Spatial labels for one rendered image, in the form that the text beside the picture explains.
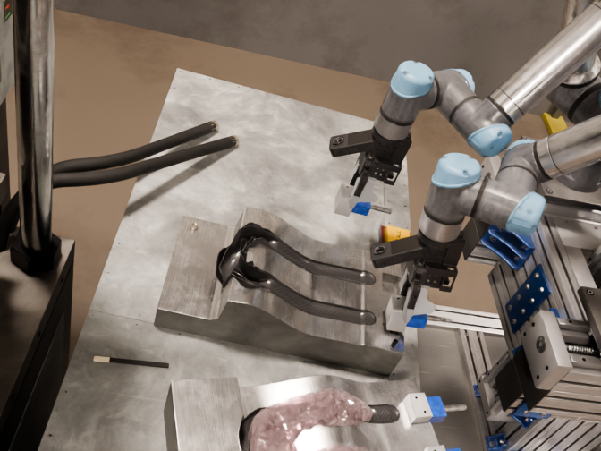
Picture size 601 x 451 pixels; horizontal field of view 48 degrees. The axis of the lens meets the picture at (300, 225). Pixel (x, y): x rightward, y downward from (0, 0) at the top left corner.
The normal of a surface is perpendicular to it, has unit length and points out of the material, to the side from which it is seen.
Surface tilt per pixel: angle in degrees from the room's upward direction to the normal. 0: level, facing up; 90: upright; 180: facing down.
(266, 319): 90
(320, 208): 0
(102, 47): 0
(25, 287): 0
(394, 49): 90
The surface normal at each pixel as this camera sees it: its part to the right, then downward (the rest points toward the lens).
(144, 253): 0.26, -0.67
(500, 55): 0.03, 0.73
